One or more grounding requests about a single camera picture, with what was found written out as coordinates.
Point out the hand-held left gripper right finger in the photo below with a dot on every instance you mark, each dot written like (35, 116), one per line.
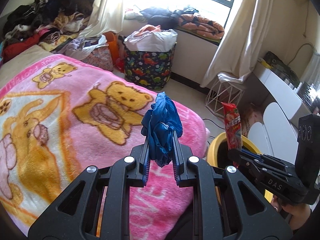
(177, 162)

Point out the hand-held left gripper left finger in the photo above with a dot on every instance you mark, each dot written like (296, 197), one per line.
(145, 162)

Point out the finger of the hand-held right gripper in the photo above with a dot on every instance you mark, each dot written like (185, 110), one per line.
(245, 160)
(275, 161)

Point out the red snack packet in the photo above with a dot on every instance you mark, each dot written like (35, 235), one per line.
(232, 130)

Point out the yellow rimmed black bin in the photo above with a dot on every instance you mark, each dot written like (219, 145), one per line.
(215, 145)

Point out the blue plastic bag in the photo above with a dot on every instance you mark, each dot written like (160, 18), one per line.
(162, 125)

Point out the person's right hand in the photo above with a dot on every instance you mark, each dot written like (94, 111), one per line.
(297, 215)

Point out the printed cardboard box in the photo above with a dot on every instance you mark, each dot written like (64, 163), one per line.
(252, 120)

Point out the white chair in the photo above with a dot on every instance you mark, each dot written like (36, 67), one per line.
(275, 120)

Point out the black box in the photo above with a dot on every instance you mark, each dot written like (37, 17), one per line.
(310, 92)

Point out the white desk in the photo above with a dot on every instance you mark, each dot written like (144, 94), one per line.
(277, 87)

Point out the pink bear printed blanket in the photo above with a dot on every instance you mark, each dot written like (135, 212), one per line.
(75, 135)

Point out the dark green bag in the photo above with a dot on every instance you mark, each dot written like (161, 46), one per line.
(282, 66)

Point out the dinosaur print basket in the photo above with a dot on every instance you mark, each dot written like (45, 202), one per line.
(147, 67)

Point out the yellow box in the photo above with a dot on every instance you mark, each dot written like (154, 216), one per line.
(264, 62)

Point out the pink floral cloth bag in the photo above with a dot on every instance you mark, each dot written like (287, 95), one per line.
(100, 57)

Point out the white plastic bag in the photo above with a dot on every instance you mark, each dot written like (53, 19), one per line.
(152, 41)

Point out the orange bag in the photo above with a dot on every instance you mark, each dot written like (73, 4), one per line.
(112, 45)

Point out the lavender white clothes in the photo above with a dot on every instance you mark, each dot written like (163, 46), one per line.
(82, 46)

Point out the orange red cloth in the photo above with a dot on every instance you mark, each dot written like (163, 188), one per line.
(148, 29)

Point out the cream curtain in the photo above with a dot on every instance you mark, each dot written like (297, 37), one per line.
(247, 25)
(105, 7)

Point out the orange patterned quilt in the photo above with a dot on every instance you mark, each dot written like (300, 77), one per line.
(202, 26)

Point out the dark jacket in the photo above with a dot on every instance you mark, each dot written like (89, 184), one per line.
(160, 16)

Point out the white green cloth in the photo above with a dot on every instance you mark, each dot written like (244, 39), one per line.
(133, 15)

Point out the brown patterned blanket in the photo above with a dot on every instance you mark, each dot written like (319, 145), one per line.
(55, 40)

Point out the beige bed sheet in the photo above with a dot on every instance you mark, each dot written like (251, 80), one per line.
(25, 60)

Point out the red garment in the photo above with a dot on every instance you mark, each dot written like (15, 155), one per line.
(17, 46)

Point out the pile of dark clothes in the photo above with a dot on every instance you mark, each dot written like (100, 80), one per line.
(50, 10)

